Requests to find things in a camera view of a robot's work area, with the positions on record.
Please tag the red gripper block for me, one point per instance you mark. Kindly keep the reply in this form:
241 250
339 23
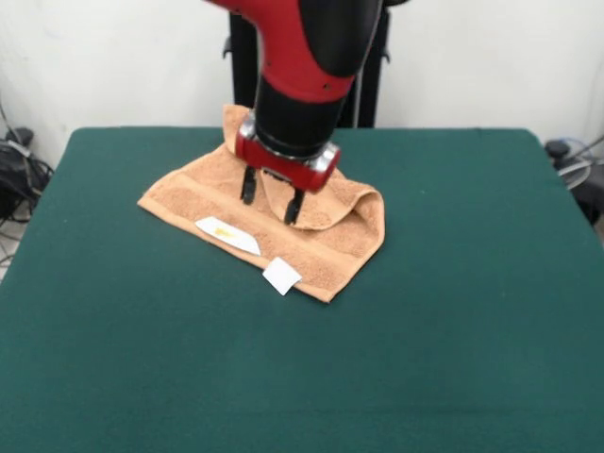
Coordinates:
283 165

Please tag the tan terry towel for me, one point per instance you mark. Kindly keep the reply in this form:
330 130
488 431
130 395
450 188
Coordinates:
311 255

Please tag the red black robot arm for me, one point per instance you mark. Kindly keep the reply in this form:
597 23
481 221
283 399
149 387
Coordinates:
302 71

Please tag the grey vertical rod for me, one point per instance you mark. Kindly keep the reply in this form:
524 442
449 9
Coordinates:
362 104

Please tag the dark green table cloth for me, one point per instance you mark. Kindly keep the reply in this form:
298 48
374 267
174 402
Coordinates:
141 330

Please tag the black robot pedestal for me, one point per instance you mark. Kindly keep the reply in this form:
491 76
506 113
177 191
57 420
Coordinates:
243 71

